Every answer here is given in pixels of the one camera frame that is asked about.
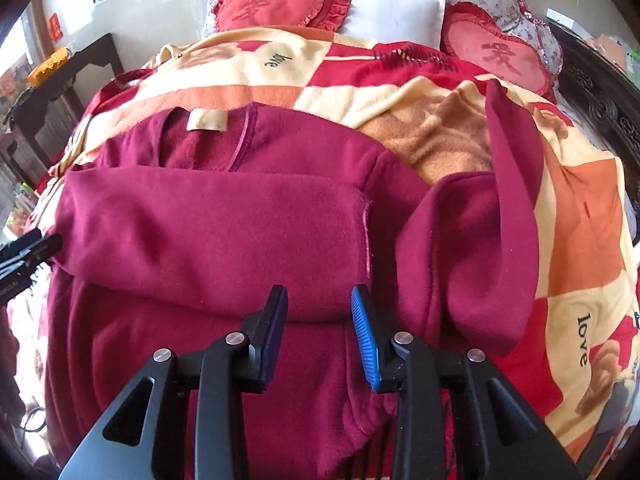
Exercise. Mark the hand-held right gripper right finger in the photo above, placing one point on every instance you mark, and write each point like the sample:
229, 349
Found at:
365, 345

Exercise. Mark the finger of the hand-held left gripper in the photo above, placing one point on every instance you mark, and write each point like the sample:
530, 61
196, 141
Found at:
42, 246
15, 282

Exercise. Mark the red paper wall decoration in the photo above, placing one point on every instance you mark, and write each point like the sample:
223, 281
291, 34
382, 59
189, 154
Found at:
55, 27

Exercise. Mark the maroon fleece sweater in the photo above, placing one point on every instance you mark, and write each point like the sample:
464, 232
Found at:
200, 220

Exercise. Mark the red heart-shaped ruffled pillow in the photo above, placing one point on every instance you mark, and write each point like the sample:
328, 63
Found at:
495, 50
270, 5

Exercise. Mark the yellow plastic basket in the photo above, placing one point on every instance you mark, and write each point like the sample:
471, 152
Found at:
47, 66

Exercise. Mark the red orange printed blanket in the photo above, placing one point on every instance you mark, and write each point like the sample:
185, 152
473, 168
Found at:
575, 200

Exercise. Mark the white pillow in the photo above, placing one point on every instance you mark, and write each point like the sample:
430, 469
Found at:
395, 15

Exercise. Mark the dark wooden console table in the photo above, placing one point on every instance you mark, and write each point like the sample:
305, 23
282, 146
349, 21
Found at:
100, 57

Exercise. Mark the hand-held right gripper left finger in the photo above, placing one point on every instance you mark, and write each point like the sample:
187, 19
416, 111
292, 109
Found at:
272, 345

